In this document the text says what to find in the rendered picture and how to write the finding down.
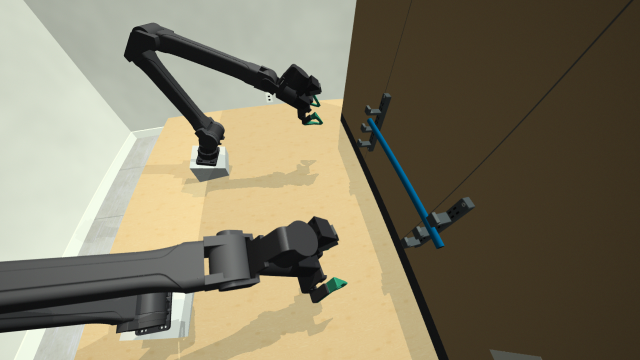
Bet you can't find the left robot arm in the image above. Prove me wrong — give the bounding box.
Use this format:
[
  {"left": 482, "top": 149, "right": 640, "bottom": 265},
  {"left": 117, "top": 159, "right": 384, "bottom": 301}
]
[{"left": 124, "top": 22, "right": 322, "bottom": 167}]

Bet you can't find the blue bar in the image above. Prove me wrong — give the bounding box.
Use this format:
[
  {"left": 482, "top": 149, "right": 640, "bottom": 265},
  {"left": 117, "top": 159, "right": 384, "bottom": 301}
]
[{"left": 367, "top": 118, "right": 445, "bottom": 249}]

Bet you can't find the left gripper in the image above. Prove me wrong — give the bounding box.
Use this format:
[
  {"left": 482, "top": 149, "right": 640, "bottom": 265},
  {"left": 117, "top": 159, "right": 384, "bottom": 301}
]
[{"left": 288, "top": 91, "right": 323, "bottom": 126}]

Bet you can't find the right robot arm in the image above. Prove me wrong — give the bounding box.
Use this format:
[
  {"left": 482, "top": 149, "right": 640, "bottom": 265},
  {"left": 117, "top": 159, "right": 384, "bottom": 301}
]
[{"left": 0, "top": 216, "right": 339, "bottom": 336}]

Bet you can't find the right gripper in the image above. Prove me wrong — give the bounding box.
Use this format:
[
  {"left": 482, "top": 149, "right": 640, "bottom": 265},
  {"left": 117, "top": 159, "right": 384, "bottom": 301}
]
[{"left": 282, "top": 266, "right": 348, "bottom": 303}]

